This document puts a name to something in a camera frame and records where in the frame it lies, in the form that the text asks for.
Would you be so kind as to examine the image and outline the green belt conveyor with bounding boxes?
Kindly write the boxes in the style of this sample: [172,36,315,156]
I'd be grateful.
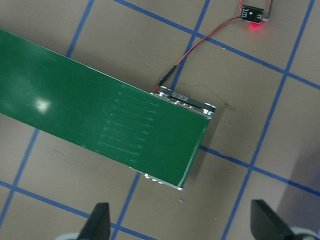
[0,28,217,193]

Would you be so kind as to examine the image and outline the small black circuit board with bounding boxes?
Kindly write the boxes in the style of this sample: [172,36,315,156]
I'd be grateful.
[239,4,265,25]

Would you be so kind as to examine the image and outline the red black conveyor wire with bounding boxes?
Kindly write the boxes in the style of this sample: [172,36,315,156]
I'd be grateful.
[152,14,242,94]

